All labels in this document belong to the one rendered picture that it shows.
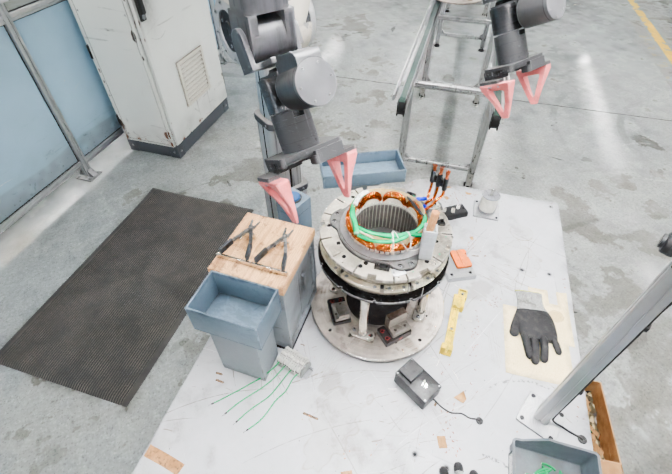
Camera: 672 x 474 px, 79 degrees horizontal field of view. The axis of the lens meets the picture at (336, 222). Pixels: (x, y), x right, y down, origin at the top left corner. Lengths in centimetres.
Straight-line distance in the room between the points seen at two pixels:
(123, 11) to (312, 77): 241
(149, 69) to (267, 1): 244
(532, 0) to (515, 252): 84
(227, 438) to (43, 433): 126
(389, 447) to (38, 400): 167
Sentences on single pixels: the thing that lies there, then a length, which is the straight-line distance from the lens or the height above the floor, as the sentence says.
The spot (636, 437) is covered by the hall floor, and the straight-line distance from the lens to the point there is 225.
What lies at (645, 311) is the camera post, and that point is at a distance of 81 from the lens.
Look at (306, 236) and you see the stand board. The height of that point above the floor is 106.
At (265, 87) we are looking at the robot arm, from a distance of 58.
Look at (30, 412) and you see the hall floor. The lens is 231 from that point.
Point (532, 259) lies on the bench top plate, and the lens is 147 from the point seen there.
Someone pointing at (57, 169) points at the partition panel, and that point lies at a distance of 321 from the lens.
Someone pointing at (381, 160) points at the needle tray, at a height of 103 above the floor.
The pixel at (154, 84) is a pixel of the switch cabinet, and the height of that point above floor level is 58.
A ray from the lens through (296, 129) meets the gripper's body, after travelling 57.
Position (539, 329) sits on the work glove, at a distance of 128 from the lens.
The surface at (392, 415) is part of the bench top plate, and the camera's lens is 109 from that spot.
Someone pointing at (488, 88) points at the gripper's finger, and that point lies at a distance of 89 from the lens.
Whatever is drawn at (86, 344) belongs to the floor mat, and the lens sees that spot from 235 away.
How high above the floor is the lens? 180
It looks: 45 degrees down
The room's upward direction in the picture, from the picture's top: straight up
